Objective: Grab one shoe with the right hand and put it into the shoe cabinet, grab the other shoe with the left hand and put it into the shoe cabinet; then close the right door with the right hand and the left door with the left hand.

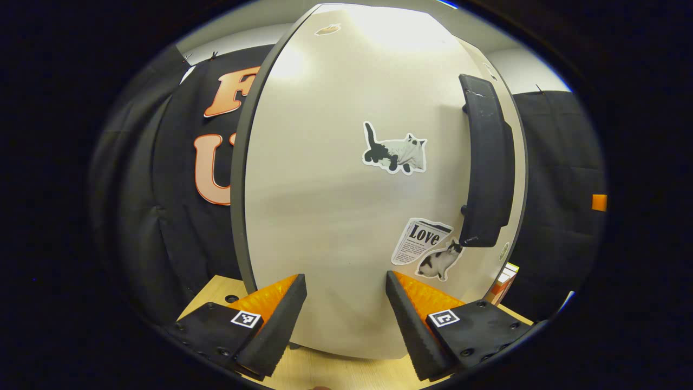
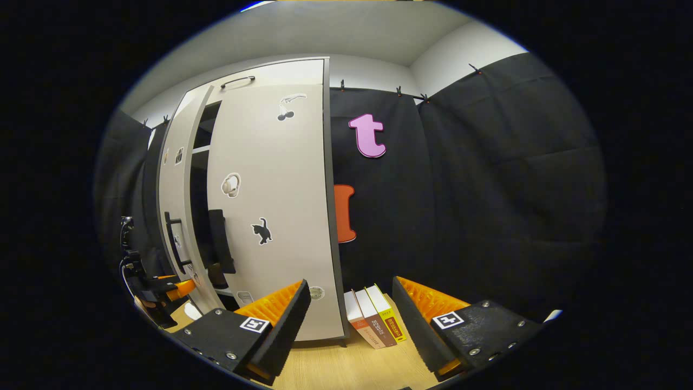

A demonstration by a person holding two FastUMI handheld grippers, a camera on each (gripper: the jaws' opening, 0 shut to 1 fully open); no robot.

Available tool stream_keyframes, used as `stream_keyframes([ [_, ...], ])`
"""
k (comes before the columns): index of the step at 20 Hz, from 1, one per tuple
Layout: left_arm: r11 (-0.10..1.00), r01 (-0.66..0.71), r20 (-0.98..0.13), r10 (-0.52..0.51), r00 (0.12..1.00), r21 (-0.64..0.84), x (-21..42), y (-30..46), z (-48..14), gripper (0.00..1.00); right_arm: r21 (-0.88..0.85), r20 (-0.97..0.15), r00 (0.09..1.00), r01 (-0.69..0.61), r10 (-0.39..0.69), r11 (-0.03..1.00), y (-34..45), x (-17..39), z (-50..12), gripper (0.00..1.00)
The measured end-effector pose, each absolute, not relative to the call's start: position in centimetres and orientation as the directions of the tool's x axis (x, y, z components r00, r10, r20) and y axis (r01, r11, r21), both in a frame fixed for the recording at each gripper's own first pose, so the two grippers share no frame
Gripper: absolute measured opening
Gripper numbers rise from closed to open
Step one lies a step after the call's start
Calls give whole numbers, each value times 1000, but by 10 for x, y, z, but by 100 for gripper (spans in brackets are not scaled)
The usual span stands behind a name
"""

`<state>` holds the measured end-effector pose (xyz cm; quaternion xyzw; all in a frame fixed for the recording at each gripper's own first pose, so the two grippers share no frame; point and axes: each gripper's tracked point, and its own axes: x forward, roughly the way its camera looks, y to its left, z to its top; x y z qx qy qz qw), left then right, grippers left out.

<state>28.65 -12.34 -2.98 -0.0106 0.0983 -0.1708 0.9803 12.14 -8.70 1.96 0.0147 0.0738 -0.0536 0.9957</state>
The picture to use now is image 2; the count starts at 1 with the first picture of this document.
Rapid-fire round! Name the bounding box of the yellow book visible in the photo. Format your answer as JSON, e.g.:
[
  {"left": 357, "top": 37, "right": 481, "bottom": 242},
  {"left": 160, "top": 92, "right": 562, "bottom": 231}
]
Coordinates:
[{"left": 365, "top": 284, "right": 408, "bottom": 343}]

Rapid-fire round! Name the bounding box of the brown book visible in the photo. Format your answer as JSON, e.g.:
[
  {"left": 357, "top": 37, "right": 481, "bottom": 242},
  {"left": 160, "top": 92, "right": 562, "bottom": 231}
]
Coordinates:
[{"left": 355, "top": 288, "right": 399, "bottom": 348}]

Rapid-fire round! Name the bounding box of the white shoe cabinet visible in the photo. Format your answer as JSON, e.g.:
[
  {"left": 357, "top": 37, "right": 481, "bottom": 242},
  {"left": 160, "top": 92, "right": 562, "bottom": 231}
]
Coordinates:
[{"left": 184, "top": 57, "right": 350, "bottom": 347}]

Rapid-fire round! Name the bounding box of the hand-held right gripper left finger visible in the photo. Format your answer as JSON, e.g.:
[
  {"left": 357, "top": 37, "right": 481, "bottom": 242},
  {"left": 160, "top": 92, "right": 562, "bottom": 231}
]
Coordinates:
[{"left": 172, "top": 280, "right": 313, "bottom": 386}]

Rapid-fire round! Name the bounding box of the white shoe cabinet door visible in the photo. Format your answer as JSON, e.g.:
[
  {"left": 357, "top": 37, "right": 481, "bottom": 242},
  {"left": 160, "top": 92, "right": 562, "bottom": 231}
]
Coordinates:
[
  {"left": 156, "top": 86, "right": 215, "bottom": 316},
  {"left": 207, "top": 81, "right": 347, "bottom": 342}
]

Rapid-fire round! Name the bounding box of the black backdrop cloth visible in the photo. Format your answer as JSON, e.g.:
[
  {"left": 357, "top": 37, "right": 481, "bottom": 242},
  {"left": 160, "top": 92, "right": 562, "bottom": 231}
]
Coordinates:
[{"left": 95, "top": 51, "right": 607, "bottom": 326}]

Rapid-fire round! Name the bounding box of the white and red book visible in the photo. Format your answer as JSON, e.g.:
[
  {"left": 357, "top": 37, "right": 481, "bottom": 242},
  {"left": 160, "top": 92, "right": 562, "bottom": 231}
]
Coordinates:
[{"left": 344, "top": 290, "right": 381, "bottom": 350}]

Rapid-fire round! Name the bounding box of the white cabinet drawer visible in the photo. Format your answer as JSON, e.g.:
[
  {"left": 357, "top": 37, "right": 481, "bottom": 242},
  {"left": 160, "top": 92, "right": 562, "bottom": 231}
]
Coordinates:
[{"left": 187, "top": 58, "right": 325, "bottom": 95}]

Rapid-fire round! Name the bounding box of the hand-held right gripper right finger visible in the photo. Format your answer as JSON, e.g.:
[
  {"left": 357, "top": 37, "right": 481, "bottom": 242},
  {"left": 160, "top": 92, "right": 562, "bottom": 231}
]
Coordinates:
[{"left": 391, "top": 276, "right": 545, "bottom": 383}]

